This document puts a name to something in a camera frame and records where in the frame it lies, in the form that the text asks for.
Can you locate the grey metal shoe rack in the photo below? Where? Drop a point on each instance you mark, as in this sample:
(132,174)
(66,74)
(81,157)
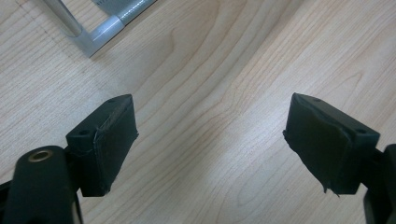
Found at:
(102,29)

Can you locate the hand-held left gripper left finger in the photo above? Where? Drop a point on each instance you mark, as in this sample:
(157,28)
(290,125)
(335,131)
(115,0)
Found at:
(102,146)

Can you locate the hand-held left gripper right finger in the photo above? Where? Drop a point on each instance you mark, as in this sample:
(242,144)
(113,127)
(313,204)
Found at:
(327,146)

